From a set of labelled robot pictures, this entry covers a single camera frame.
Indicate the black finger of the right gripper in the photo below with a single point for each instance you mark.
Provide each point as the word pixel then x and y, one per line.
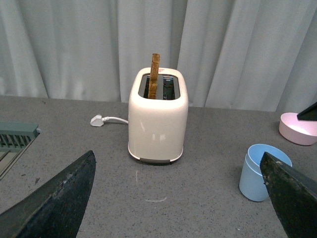
pixel 309 114

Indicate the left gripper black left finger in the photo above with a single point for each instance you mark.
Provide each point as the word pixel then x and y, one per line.
pixel 56 209

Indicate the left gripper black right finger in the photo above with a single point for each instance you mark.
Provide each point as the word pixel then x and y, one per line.
pixel 293 196

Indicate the light blue plastic cup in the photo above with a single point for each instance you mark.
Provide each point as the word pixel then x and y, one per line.
pixel 256 152
pixel 251 182

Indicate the pink plastic bowl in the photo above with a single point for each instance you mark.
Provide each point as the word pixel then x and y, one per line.
pixel 300 132

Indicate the grey pleated curtain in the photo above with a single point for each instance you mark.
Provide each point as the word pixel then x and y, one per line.
pixel 233 54

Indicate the green dish rack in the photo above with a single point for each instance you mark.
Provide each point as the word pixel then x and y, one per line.
pixel 15 138

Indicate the white power plug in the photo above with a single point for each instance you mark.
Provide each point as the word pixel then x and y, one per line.
pixel 97 121

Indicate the cream white toaster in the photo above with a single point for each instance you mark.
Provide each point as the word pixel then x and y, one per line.
pixel 156 127

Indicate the brown toast slice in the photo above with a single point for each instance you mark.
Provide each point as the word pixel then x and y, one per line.
pixel 153 83

